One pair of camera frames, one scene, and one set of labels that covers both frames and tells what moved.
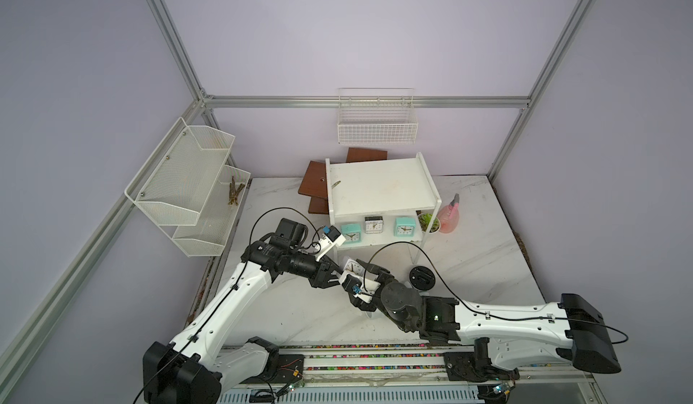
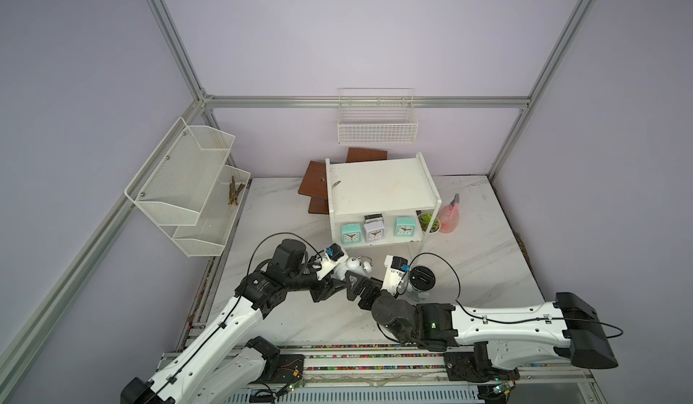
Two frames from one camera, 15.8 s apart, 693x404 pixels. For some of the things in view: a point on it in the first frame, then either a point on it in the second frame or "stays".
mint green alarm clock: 404,227 stays
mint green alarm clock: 352,234 stays
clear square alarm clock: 354,266 -> 374,227
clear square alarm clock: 374,224 stays
